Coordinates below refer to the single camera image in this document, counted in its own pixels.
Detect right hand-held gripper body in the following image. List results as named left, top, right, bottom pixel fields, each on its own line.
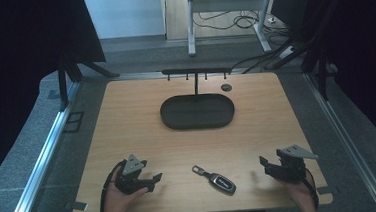
left=268, top=142, right=322, bottom=185

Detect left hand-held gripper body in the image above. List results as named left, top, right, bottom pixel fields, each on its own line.
left=112, top=152, right=150, bottom=196

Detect person's left hand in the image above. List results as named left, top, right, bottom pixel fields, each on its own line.
left=100, top=174, right=151, bottom=212

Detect person's right hand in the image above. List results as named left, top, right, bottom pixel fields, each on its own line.
left=280, top=172, right=318, bottom=212

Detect grey tape piece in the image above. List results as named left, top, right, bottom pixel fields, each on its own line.
left=64, top=199, right=89, bottom=212
left=316, top=185, right=333, bottom=196

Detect black car key fob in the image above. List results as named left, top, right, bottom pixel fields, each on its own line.
left=191, top=162, right=238, bottom=199

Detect black key stand with tray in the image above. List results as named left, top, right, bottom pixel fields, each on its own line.
left=156, top=64, right=238, bottom=133

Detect black metal stand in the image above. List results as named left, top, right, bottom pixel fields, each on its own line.
left=262, top=35, right=331, bottom=105
left=55, top=50, right=123, bottom=112

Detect white power strip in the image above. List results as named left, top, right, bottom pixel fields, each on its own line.
left=277, top=44, right=296, bottom=60

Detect dark curtain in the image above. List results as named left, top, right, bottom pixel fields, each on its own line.
left=270, top=0, right=376, bottom=168
left=0, top=0, right=115, bottom=193

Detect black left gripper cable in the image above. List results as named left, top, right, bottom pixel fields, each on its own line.
left=95, top=159, right=131, bottom=212

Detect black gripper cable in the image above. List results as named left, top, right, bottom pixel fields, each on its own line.
left=95, top=159, right=131, bottom=212
left=302, top=165, right=320, bottom=210

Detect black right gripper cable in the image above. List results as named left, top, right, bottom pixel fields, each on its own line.
left=302, top=165, right=320, bottom=210

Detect aluminium rail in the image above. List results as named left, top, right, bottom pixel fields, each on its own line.
left=303, top=67, right=376, bottom=212
left=0, top=80, right=91, bottom=212

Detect black rectangular floor frame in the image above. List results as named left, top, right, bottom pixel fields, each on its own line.
left=61, top=110, right=87, bottom=135

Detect black floor cables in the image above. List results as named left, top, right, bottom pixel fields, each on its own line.
left=191, top=0, right=308, bottom=78

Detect white metal desk frame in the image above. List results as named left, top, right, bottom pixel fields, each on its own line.
left=184, top=0, right=281, bottom=60

